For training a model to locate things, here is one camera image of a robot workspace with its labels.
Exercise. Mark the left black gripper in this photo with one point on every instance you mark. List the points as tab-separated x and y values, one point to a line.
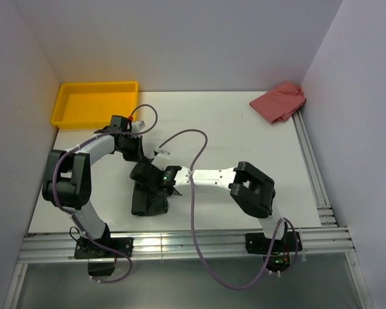
139	153

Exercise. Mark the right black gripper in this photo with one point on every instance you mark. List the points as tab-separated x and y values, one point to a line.
152	165

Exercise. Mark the dark green t-shirt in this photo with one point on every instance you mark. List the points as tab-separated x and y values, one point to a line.
148	204

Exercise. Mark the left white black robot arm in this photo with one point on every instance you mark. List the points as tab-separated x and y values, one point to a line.
67	179

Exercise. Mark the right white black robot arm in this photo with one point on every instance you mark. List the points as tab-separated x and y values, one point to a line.
251	189

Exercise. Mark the yellow plastic tray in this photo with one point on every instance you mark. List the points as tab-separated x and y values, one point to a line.
90	105

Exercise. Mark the folded pink t-shirt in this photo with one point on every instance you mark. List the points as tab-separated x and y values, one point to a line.
278	104

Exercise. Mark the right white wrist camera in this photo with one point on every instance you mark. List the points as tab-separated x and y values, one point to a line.
161	159

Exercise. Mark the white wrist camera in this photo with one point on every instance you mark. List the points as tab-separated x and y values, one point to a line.
161	159
138	126

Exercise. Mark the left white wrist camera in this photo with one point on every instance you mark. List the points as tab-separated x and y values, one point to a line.
138	126

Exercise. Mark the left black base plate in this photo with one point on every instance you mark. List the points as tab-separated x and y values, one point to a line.
87	250

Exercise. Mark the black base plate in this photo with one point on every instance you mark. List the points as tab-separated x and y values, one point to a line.
257	243
87	250

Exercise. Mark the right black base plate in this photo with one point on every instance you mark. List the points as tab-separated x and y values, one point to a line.
257	243

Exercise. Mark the right side aluminium rail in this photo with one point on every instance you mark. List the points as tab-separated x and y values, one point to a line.
324	208

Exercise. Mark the front aluminium rail frame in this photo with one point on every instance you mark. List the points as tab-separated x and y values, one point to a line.
58	248

